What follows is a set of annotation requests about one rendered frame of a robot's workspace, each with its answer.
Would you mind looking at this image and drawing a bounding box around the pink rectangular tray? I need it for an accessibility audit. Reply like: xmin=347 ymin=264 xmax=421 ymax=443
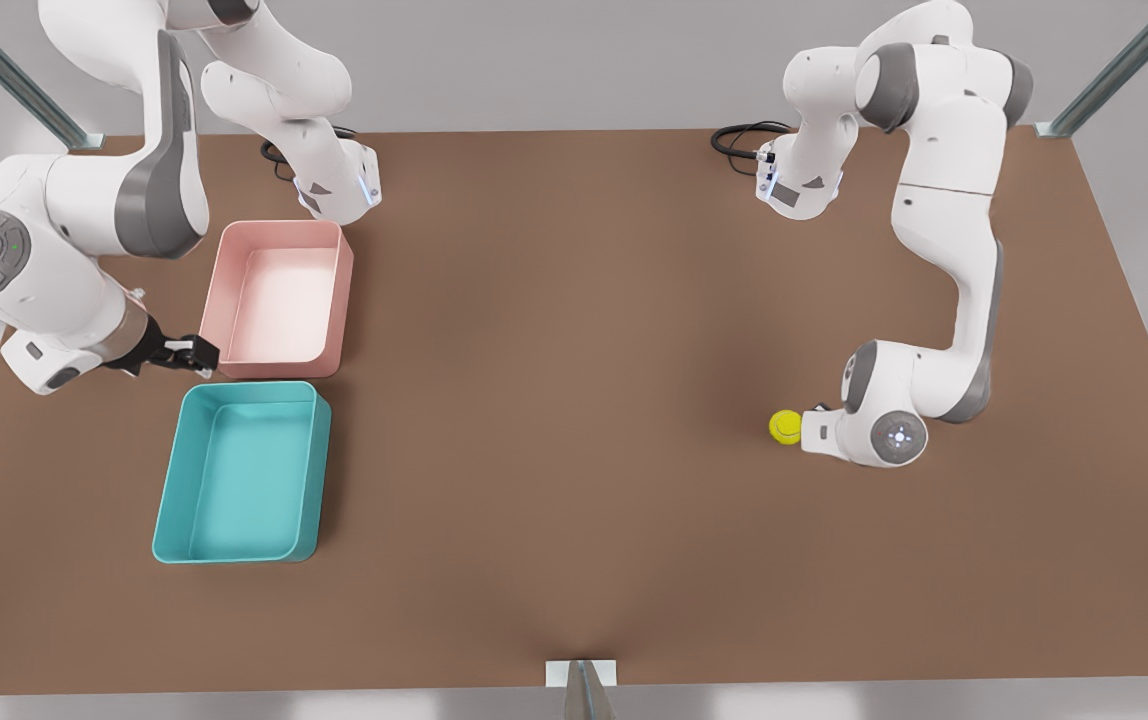
xmin=198 ymin=220 xmax=354 ymax=380

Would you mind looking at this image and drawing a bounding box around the teal rectangular tray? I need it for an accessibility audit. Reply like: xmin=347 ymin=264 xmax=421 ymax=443
xmin=152 ymin=381 xmax=333 ymax=564

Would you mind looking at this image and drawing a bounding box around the black cable loop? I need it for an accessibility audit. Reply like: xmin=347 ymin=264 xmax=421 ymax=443
xmin=711 ymin=121 xmax=796 ymax=162
xmin=261 ymin=126 xmax=359 ymax=182

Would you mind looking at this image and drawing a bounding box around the silver frame post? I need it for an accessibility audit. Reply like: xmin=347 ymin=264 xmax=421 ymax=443
xmin=0 ymin=0 xmax=105 ymax=151
xmin=1035 ymin=0 xmax=1148 ymax=139
xmin=546 ymin=659 xmax=618 ymax=720

